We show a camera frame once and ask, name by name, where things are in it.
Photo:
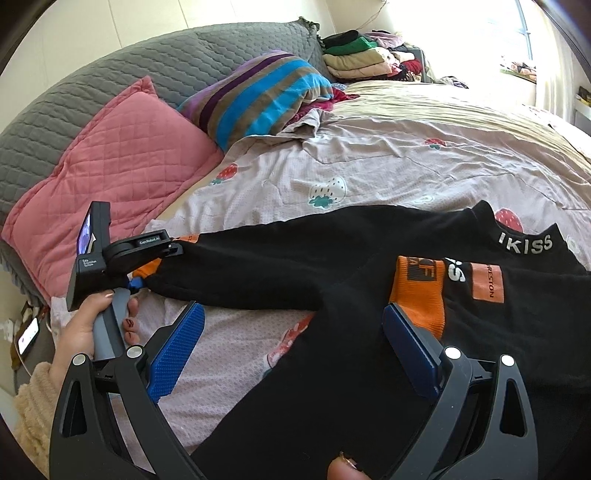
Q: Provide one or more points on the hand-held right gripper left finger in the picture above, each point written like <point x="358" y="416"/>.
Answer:
<point x="178" y="350"/>

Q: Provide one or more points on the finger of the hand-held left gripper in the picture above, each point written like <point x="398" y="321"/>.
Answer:
<point x="138" y="244"/>
<point x="136" y="283"/>

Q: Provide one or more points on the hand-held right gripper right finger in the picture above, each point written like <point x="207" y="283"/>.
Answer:
<point x="408" y="350"/>

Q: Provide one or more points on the black sweater with orange cuffs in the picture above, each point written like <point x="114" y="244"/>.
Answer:
<point x="346" y="323"/>

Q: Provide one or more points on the person's left forearm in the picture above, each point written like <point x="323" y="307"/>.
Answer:
<point x="34" y="415"/>

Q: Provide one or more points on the pile of folded clothes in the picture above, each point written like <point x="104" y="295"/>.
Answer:
<point x="364" y="57"/>

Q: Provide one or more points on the person's left hand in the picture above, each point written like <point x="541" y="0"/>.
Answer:
<point x="76" y="337"/>

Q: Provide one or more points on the person's right hand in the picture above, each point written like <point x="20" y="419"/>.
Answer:
<point x="346" y="468"/>

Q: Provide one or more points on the pink quilted pillow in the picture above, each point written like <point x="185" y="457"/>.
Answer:
<point x="120" y="180"/>

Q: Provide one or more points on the smartphone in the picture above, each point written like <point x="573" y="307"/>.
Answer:
<point x="27" y="337"/>

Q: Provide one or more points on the grey quilted headboard cover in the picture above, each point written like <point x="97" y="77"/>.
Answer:
<point x="106" y="78"/>

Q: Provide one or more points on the strawberry-print blanket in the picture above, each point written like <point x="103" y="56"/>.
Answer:
<point x="392" y="166"/>

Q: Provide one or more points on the striped pillow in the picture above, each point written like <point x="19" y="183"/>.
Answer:
<point x="258" y="97"/>

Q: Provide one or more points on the magenta crumpled cloth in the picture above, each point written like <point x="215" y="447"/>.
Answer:
<point x="339" y="98"/>

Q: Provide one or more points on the colourful cloth on windowsill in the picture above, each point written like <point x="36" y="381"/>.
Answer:
<point x="519" y="68"/>

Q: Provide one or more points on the white curtain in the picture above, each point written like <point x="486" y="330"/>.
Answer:
<point x="554" y="60"/>

